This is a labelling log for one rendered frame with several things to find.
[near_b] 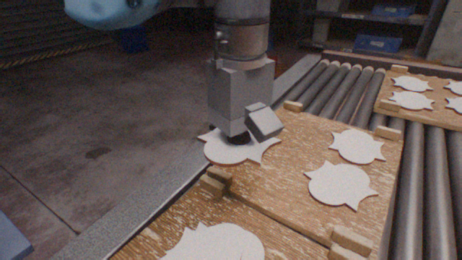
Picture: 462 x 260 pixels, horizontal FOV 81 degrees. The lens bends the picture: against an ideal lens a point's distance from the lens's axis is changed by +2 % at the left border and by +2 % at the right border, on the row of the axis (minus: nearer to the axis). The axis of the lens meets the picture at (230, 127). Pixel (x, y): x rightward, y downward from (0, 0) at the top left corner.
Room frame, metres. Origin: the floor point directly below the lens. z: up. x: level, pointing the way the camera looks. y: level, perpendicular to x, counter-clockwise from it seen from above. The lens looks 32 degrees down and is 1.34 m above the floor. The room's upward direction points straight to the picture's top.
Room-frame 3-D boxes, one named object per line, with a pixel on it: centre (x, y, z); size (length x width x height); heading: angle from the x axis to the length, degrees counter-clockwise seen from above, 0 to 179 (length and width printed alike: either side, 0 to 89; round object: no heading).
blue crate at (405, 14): (4.29, -2.41, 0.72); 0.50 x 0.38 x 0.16; 48
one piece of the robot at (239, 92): (0.37, -0.03, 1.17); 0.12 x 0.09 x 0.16; 37
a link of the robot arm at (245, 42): (0.39, -0.01, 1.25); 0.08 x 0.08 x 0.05
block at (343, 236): (0.28, -0.20, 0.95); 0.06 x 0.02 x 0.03; 56
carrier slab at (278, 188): (0.51, -0.20, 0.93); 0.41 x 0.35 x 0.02; 146
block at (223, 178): (0.43, 0.02, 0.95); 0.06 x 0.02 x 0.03; 56
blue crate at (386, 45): (4.33, -2.33, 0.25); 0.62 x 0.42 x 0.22; 63
